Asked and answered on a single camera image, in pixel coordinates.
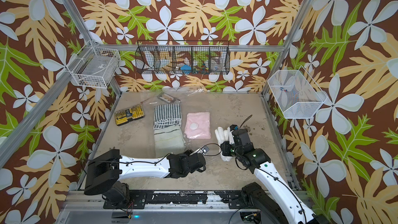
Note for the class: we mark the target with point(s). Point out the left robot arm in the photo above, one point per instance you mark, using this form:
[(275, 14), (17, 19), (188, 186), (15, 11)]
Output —
[(104, 173)]

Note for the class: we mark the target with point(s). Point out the black battery holder with wires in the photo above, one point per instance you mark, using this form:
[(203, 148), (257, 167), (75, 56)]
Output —
[(167, 98)]

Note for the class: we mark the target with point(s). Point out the white wire basket left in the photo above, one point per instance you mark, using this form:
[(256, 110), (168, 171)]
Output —
[(95, 66)]

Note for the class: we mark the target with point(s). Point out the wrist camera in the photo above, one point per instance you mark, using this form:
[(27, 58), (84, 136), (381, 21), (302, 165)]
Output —
[(233, 127), (204, 150)]

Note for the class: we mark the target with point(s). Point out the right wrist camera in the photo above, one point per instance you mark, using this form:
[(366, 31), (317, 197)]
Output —
[(233, 127)]

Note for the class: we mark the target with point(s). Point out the white vacuum bag valve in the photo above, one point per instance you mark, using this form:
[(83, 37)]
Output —
[(193, 126)]

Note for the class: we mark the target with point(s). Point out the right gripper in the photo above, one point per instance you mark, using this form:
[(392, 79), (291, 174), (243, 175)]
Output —
[(226, 145)]

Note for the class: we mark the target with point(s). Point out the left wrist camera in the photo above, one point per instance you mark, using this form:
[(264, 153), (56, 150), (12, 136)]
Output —
[(204, 150)]

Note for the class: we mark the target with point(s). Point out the white mesh basket right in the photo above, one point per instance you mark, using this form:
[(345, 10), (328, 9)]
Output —
[(296, 93)]

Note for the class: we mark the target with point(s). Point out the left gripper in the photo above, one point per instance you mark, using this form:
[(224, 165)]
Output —
[(187, 154)]

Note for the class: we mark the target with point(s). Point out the black wire basket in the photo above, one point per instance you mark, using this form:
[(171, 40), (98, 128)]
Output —
[(183, 57)]

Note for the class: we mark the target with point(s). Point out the green white striped towel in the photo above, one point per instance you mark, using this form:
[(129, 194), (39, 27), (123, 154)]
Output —
[(166, 115)]

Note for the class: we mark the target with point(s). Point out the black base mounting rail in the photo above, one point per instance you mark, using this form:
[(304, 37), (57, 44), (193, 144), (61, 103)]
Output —
[(139, 199)]

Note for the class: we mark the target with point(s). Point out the yellow screwdriver bit case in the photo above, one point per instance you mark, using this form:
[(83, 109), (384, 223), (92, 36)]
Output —
[(127, 115)]

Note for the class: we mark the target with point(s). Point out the pale green towel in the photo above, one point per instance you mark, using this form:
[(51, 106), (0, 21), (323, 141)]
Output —
[(169, 140)]

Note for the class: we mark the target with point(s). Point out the clear plastic vacuum bag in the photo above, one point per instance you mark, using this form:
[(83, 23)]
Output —
[(192, 101)]

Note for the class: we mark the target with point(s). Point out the pink towel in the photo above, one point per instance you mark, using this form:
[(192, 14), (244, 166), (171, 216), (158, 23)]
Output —
[(198, 125)]

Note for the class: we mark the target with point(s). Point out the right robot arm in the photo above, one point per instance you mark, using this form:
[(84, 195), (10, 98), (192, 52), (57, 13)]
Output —
[(282, 206)]

